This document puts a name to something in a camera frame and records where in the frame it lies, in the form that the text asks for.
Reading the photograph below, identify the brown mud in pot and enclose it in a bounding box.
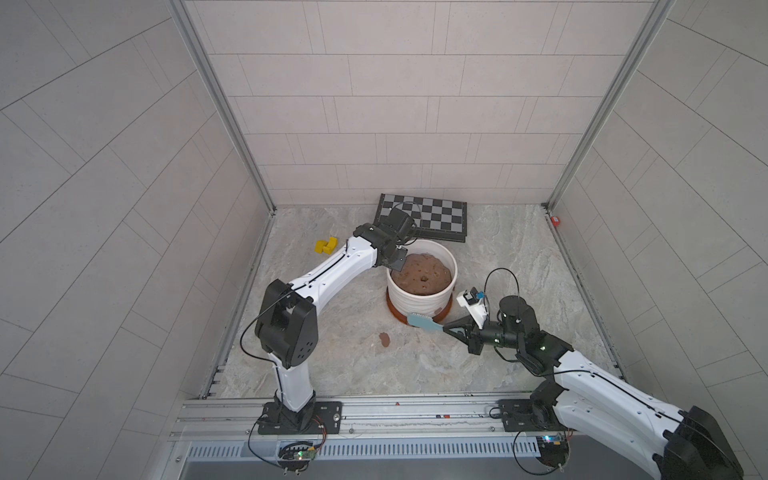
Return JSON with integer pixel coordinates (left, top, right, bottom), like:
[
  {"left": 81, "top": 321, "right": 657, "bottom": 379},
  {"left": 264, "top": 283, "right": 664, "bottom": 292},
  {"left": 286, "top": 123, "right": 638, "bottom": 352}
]
[{"left": 390, "top": 253, "right": 453, "bottom": 296}]

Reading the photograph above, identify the circuit board with wires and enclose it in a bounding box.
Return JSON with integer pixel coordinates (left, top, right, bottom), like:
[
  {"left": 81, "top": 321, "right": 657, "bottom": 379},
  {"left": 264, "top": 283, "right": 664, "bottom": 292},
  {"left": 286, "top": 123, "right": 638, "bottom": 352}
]
[
  {"left": 537, "top": 435, "right": 570, "bottom": 469},
  {"left": 277, "top": 441, "right": 320, "bottom": 473}
]

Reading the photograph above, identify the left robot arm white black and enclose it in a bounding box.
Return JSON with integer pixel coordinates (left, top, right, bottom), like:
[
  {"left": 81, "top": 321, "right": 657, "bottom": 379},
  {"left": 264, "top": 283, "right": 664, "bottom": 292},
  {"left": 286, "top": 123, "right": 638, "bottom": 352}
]
[{"left": 254, "top": 211, "right": 414, "bottom": 414}]

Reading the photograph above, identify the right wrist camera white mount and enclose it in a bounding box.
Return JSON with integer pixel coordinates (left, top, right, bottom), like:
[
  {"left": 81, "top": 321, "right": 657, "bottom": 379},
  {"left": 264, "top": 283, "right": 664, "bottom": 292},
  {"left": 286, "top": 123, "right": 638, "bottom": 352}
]
[{"left": 457, "top": 287, "right": 489, "bottom": 329}]

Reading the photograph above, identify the terracotta saucer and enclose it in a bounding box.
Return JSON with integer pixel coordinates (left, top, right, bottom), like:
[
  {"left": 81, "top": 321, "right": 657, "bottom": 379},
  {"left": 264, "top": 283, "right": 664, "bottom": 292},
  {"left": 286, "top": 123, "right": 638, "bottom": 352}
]
[{"left": 386, "top": 293, "right": 453, "bottom": 325}]

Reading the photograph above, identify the yellow plastic block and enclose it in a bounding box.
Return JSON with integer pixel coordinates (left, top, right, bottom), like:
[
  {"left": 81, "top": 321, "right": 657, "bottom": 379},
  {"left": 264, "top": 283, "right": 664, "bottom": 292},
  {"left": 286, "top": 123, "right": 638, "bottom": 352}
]
[{"left": 314, "top": 236, "right": 338, "bottom": 255}]

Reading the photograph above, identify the right circuit board with wires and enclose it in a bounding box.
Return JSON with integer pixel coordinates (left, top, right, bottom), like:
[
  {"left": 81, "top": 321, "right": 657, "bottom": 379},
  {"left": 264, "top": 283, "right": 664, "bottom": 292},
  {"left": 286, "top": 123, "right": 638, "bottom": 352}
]
[{"left": 537, "top": 435, "right": 570, "bottom": 469}]

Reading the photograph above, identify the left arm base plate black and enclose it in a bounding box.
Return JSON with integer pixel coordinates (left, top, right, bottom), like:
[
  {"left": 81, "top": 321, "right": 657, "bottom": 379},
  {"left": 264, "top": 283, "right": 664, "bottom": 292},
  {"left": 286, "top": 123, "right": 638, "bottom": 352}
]
[{"left": 257, "top": 400, "right": 343, "bottom": 436}]

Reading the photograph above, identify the left circuit board with wires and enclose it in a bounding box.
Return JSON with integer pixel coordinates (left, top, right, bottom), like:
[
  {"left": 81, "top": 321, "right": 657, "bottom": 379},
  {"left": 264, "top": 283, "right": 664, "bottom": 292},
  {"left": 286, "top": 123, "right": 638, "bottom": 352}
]
[{"left": 277, "top": 441, "right": 320, "bottom": 473}]

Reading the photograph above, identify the black grey checkerboard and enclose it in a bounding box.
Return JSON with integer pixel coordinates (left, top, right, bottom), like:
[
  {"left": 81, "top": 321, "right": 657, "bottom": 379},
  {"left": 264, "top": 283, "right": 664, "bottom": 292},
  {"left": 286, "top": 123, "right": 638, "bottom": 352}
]
[{"left": 374, "top": 193, "right": 468, "bottom": 243}]

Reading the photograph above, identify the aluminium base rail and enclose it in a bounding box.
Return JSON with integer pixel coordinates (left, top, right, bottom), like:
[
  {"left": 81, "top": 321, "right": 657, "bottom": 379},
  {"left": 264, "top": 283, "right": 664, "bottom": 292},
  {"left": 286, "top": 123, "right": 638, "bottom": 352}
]
[{"left": 169, "top": 392, "right": 570, "bottom": 441}]

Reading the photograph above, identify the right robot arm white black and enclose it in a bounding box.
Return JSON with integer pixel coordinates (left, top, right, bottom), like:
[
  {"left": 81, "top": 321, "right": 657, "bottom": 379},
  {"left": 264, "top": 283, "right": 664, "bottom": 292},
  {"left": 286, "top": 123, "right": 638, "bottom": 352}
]
[{"left": 442, "top": 290, "right": 744, "bottom": 479}]

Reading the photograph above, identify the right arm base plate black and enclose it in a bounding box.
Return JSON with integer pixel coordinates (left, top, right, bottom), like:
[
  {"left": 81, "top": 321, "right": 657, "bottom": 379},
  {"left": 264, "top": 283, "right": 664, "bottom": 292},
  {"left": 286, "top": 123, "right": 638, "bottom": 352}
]
[{"left": 497, "top": 399, "right": 550, "bottom": 432}]

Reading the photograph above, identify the white ceramic pot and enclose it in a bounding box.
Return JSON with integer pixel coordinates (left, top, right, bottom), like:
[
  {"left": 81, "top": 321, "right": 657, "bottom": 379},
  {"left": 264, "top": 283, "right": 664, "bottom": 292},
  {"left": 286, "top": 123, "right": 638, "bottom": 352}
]
[{"left": 385, "top": 239, "right": 458, "bottom": 317}]

